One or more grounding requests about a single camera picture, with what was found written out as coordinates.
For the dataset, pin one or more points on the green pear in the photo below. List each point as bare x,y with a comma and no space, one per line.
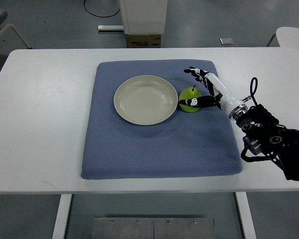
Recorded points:
189,93

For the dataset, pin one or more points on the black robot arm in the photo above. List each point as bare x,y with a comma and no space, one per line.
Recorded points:
266,139

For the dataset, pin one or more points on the beige round plate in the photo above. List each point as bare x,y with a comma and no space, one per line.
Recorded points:
145,100

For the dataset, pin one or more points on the white round side table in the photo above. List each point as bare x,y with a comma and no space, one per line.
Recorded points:
288,36

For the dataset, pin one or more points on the left white table leg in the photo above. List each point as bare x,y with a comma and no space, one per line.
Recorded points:
60,225

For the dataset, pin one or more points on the grey floor socket cover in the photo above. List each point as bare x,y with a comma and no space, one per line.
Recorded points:
226,41

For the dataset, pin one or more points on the white machine base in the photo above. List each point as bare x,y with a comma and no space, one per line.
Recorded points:
143,17

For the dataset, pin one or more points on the white table leg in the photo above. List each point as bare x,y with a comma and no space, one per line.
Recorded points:
245,215
60,225

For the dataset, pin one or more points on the aluminium rail on floor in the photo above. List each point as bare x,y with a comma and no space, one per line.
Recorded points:
106,28

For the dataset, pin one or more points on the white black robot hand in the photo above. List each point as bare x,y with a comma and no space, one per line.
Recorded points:
220,95

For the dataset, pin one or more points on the right white table leg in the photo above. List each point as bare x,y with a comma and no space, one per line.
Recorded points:
245,215

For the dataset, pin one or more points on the brown cardboard box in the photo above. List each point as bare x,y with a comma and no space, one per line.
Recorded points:
143,41

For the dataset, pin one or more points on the blue textured mat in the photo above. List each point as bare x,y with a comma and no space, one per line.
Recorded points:
185,145

